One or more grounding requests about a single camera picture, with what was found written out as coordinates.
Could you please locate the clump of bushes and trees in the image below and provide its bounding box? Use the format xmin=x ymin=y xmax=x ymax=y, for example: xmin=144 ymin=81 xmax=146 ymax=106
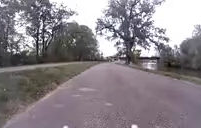
xmin=156 ymin=22 xmax=201 ymax=72

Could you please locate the grass verge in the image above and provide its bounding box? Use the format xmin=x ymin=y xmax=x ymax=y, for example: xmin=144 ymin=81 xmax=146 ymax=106
xmin=116 ymin=61 xmax=201 ymax=88

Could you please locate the large bare-branched tree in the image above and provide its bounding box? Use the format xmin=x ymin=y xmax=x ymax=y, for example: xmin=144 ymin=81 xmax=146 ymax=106
xmin=95 ymin=0 xmax=171 ymax=66

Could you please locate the grass strip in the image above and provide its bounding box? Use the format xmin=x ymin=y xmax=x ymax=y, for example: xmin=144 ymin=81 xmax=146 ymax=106
xmin=0 ymin=61 xmax=101 ymax=128

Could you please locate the reddish asphalt path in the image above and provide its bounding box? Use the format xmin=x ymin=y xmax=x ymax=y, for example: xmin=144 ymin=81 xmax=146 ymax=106
xmin=2 ymin=61 xmax=201 ymax=128

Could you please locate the row of trees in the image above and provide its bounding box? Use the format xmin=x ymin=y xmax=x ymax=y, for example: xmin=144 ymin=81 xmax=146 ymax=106
xmin=0 ymin=0 xmax=104 ymax=70

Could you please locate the grey asphalt road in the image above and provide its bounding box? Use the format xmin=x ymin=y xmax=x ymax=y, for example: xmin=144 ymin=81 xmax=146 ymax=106
xmin=0 ymin=60 xmax=99 ymax=75

